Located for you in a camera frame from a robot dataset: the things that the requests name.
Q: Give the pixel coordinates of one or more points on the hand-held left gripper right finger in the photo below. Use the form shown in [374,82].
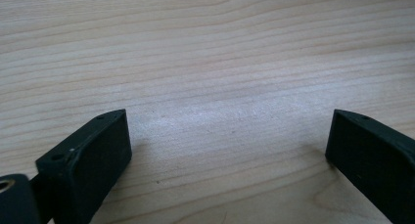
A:
[375,162]

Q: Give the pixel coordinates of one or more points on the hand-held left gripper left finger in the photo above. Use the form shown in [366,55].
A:
[88,165]

